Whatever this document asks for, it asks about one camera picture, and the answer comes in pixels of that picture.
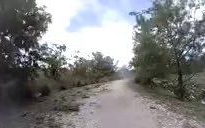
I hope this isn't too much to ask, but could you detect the pale stony dirt path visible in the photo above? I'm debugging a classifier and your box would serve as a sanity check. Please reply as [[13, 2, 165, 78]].
[[21, 77, 205, 128]]

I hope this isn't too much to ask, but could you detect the row of trees and bushes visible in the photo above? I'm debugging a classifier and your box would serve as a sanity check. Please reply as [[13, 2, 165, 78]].
[[0, 0, 119, 128], [129, 0, 205, 103]]

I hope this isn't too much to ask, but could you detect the dry grass verge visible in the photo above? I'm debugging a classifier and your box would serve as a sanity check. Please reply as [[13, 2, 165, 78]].
[[129, 69, 205, 128]]

